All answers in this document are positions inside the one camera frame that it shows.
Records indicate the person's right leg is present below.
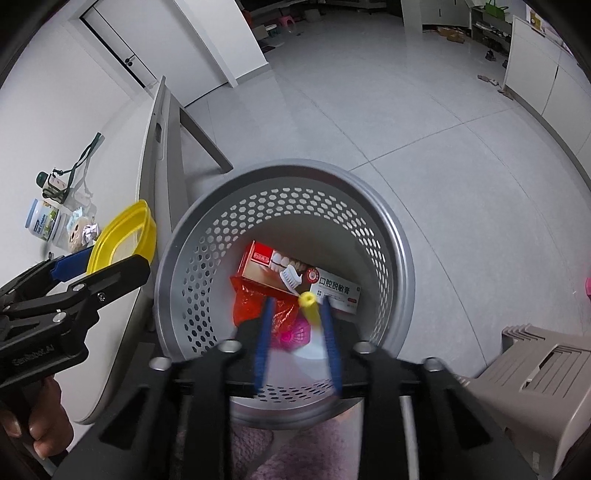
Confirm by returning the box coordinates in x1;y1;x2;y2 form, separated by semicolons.
259;415;361;480

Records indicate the shoe rack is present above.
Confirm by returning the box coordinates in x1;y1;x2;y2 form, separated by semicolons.
469;4;513;54

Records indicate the water bottle with green strap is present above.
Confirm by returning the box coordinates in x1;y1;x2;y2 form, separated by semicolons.
36;132;105;204

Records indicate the sloth plush toy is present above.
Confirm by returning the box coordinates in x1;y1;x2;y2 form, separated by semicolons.
68;220;91;253

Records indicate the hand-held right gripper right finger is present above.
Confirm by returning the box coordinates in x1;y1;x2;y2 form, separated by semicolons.
320;297;539;480

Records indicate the yellow plastic ring bowl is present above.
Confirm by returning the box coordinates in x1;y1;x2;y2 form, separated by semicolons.
86;199;158;274

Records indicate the yellow foam tube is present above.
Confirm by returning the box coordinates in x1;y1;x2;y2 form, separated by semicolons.
297;292;327;330

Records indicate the white counter cabinet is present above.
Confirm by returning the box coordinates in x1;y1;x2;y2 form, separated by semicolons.
501;14;591;181

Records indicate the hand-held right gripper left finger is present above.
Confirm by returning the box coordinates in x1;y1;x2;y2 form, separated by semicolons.
55;297;278;480

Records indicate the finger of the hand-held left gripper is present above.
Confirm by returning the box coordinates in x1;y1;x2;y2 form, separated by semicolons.
0;247;96;308
0;254;153;325

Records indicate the red toothpaste box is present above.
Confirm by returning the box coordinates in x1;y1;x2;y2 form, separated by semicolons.
236;240;363;317

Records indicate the grey perforated waste basket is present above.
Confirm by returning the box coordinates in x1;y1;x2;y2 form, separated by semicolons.
153;159;417;431

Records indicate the white door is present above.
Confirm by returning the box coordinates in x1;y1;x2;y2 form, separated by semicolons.
80;0;232;89

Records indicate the person's left leg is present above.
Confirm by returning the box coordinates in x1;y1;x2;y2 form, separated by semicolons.
229;422;273;480

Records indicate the person's leg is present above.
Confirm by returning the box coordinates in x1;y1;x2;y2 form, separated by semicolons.
259;415;361;480
229;422;273;480

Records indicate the beige plastic stool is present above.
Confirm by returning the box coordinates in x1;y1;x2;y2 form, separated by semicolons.
454;325;591;480

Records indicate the milk powder can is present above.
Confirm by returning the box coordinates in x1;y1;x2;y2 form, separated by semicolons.
25;199;61;243

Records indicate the tall white cabinet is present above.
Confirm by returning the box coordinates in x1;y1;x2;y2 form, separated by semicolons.
400;0;472;32

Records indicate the red plastic bag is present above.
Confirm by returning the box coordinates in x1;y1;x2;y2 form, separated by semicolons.
229;275;301;343

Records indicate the person's left hand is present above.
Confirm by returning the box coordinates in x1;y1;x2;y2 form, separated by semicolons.
0;376;75;463

